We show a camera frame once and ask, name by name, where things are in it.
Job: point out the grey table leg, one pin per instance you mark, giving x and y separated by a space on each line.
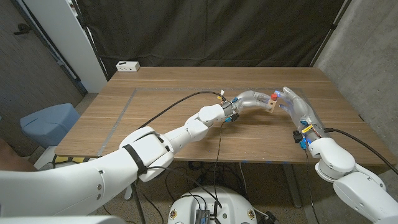
292 186

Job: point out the grey electronics module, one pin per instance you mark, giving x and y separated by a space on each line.
202 216

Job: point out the person's bare leg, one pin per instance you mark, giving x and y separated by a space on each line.
12 157

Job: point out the white cabinet panel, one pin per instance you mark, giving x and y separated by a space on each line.
68 40

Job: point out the white power strip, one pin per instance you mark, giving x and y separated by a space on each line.
127 66

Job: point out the black curtain backdrop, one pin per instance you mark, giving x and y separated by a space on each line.
211 31

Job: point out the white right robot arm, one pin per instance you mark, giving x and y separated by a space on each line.
354 186

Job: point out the black backdrop stand pole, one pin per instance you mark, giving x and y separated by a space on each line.
91 43
331 29

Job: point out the small wooden block with holes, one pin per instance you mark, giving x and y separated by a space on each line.
271 105

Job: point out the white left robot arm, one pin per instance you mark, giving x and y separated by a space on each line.
109 177

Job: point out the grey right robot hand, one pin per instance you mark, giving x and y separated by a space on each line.
301 109

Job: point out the red screw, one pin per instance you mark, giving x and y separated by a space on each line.
274 96

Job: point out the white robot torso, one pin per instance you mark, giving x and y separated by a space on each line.
227 202

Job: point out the white table leg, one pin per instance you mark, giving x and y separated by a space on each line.
128 193

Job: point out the blue padded stool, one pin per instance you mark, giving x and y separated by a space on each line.
49 123

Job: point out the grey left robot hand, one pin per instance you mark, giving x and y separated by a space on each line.
248 99

